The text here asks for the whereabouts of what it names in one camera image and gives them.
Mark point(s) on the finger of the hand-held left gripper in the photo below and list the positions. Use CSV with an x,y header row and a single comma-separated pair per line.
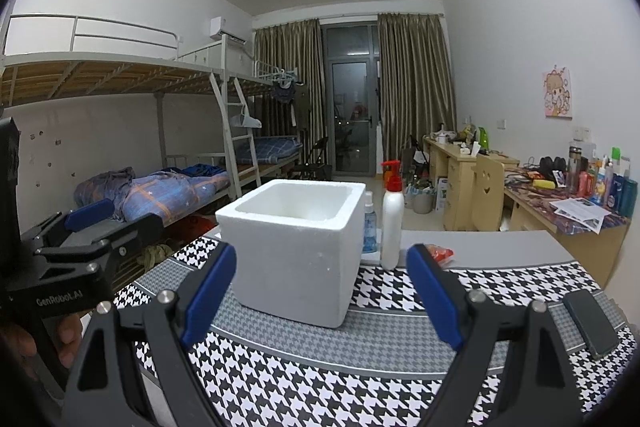
x,y
87,214
125,242

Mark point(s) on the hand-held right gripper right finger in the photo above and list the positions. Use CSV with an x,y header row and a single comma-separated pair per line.
x,y
435,297

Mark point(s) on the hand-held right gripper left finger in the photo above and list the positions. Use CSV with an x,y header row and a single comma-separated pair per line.
x,y
210,292

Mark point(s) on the white foam box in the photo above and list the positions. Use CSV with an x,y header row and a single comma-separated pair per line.
x,y
290,267

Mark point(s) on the person's left hand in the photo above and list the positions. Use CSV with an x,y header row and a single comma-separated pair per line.
x,y
70,337

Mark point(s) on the red snack packet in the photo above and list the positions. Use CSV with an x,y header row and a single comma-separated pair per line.
x,y
442,255

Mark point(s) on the blue checked quilt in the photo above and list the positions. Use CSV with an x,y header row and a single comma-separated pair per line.
x,y
165,192

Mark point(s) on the red bag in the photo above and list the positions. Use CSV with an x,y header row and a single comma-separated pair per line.
x,y
205,226

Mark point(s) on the white spray bottle red top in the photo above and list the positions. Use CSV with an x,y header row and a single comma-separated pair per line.
x,y
392,227

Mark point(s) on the small clear spray bottle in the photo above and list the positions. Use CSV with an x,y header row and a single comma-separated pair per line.
x,y
370,227

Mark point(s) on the white blue carton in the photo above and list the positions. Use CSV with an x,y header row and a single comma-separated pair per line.
x,y
441,194

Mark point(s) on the light wooden desk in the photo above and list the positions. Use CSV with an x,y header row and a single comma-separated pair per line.
x,y
452,187

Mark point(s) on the wooden chair with smiley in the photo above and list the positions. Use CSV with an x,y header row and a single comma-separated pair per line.
x,y
489,192

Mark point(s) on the houndstooth tablecloth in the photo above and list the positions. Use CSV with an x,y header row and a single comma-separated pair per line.
x,y
325,377

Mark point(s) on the black folding chair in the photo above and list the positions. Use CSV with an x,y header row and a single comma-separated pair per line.
x,y
312,159
415,154

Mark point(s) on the white bunk bed ladder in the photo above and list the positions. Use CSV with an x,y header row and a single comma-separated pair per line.
x,y
240,142

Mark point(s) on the black smartphone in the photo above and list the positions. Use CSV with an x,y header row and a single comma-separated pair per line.
x,y
590,324

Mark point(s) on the yellow packet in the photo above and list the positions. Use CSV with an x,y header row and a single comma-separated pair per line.
x,y
544,183

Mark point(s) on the desk with patterned cover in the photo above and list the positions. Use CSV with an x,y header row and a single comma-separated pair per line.
x,y
590,252

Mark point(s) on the green bottle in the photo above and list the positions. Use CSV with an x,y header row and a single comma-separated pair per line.
x,y
484,137

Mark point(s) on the printed paper sheets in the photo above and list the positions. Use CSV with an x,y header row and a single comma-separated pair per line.
x,y
580,212

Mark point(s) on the black headphones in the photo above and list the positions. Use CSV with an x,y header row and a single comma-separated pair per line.
x,y
552,164

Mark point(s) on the row of toiletry bottles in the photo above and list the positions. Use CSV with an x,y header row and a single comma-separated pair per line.
x,y
605,187

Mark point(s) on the glass balcony door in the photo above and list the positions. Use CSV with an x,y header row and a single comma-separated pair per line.
x,y
352,107

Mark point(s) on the hanging dark clothes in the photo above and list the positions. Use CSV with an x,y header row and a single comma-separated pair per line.
x,y
287,99

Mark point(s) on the brown curtain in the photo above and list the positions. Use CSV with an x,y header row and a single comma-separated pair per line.
x,y
415,82
285,52

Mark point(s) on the white air conditioner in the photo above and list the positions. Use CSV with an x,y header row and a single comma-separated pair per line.
x,y
227,30

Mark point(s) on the white wall socket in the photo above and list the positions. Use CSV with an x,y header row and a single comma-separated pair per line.
x,y
581,134

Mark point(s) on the pink cartoon wall poster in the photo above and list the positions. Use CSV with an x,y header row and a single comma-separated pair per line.
x,y
557,92

